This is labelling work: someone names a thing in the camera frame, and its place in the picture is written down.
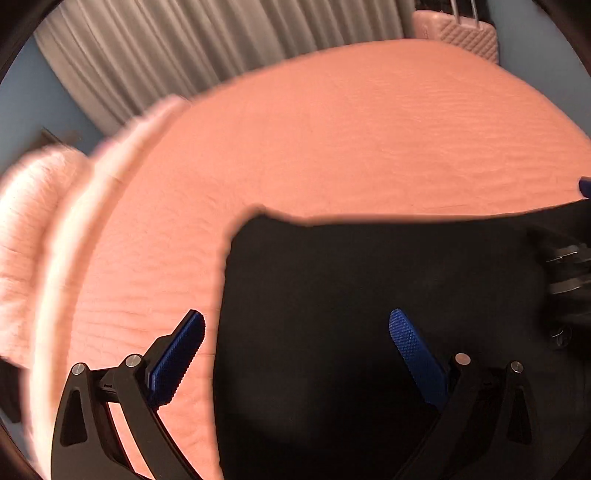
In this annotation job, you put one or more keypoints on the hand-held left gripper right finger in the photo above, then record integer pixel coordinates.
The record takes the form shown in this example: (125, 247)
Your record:
(415, 355)

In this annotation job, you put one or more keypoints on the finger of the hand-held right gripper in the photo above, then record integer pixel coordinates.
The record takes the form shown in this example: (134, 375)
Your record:
(585, 187)
(565, 281)

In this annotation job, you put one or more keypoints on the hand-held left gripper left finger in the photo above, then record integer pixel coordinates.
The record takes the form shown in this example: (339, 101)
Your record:
(178, 350)

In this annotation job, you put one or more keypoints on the black pants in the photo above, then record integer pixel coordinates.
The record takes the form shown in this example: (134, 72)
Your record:
(369, 323)

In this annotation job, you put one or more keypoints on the pink plaid blanket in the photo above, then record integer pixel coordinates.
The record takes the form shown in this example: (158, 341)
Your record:
(92, 221)

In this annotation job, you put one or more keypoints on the pink floral pillow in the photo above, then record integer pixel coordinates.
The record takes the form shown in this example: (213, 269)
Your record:
(27, 258)

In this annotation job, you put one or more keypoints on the pink quilted suitcase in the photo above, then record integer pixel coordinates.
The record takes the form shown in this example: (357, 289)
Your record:
(455, 32)

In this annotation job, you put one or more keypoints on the brown bed headboard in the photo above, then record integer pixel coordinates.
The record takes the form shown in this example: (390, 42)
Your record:
(60, 137)

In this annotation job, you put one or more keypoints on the beige pleated curtain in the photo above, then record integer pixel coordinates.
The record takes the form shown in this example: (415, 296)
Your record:
(184, 46)

